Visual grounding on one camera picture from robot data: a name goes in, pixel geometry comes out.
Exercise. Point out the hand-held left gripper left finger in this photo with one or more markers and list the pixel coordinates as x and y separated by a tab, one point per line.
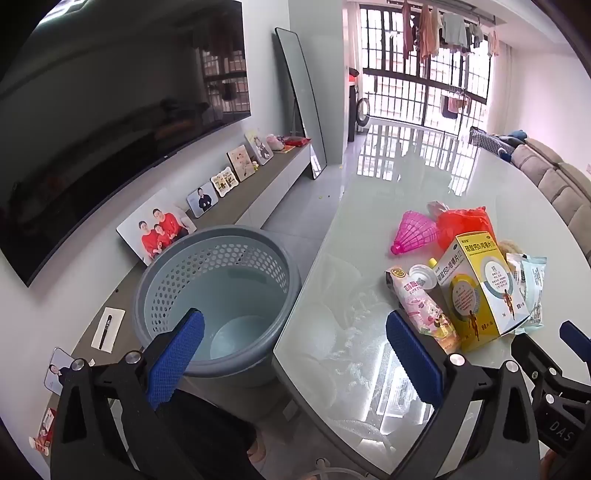
178	355

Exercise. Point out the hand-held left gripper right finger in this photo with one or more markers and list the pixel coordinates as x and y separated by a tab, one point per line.
411	360

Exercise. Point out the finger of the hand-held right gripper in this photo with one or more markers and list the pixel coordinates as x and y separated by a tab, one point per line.
575	339
531	353

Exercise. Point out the pink drink pouch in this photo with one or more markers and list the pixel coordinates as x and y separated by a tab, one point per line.
418	304

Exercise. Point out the blue white wrapper packet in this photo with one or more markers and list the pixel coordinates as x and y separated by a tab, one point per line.
531	286

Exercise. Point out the yellow medicine box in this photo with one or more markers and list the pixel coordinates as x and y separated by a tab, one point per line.
480	295

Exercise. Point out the grey perforated plastic basket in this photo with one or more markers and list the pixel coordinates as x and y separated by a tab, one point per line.
221	277

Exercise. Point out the black pen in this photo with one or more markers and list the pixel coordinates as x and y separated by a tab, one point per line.
105	331

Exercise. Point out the small portrait photo card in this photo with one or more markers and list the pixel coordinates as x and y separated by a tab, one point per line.
57	369

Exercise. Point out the pink plastic shuttlecock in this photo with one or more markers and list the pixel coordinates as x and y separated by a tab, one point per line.
415	230

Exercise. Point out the red plastic bag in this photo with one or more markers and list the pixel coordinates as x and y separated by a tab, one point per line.
461	224

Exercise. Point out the clear plastic wrapper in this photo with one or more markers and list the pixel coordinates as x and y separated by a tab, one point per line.
436	208

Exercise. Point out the red printed card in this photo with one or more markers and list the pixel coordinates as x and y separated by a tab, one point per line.
44	431

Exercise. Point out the beige sofa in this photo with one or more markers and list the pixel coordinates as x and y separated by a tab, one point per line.
554	180

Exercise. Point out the long television cabinet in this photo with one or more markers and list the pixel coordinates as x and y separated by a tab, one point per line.
258	189

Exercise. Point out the blue cloth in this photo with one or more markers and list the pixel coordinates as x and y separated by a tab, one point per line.
516	136

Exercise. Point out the plaid cloth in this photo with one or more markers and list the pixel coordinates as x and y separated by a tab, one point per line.
485	141

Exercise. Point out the red packets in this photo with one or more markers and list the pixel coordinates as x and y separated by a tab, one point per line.
295	141

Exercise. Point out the washing machine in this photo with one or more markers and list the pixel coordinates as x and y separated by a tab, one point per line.
362	108

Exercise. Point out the small hanging laundry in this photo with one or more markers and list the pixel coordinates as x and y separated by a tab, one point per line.
455	106

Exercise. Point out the black window grille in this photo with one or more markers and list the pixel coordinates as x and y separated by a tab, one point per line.
392	92

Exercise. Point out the tall leaning mirror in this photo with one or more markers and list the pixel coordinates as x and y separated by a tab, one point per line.
298	101

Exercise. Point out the row of hanging clothes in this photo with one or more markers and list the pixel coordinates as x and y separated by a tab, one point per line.
429	32

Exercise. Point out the large family photo frame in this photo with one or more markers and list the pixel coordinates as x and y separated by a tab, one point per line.
157	226

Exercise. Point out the dark suit portrait photo frame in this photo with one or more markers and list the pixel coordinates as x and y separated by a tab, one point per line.
202	199

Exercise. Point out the scalloped photo frame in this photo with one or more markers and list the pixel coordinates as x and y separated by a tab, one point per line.
225	182

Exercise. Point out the baby photo frame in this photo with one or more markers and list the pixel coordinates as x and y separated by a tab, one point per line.
241	162

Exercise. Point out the child photo frame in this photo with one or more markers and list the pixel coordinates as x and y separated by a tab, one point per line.
261	147

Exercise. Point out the black wall television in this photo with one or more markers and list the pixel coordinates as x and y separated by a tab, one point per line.
115	115

